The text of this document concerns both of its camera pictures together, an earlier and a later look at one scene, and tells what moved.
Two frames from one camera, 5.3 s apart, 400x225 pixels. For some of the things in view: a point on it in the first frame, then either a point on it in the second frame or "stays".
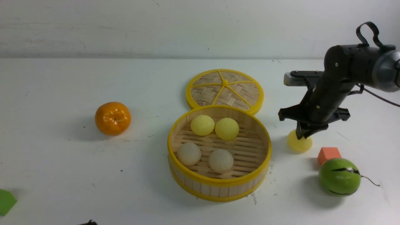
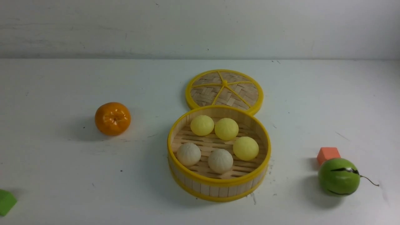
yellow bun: (202, 125) stays
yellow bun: (299, 146) to (245, 148)
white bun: (189, 153) stays
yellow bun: (227, 128) stays
